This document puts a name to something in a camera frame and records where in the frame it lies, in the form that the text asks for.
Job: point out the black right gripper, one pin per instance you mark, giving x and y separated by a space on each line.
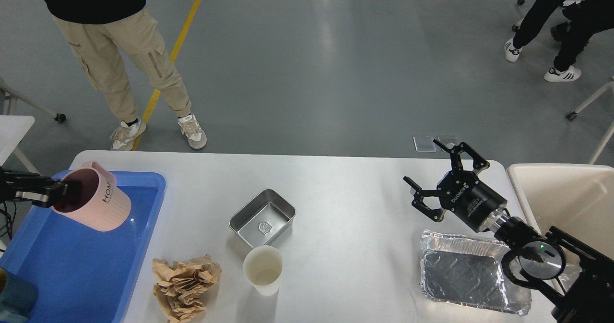
472 200

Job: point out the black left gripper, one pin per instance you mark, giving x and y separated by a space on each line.
19 186

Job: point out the pink ribbed mug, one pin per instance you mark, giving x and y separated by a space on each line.
99 203

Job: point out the stainless steel rectangular container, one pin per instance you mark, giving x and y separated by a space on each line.
263 219

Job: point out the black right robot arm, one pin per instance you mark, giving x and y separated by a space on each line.
532 259

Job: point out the white side table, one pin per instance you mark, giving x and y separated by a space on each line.
13 128

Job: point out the aluminium foil tray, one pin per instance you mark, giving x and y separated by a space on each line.
468 271

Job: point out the blue plastic tray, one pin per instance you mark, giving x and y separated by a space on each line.
83 275

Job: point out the teal object at corner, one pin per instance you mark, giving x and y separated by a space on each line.
17 298

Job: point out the beige plastic bin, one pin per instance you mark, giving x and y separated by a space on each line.
576 198

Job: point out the crumpled brown paper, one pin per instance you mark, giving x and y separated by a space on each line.
180 285

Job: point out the person in black sweater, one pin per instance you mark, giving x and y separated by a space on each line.
97 32

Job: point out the white paper cup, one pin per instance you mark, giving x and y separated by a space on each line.
263 268

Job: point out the white chair frame right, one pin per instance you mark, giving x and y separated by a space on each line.
596 112

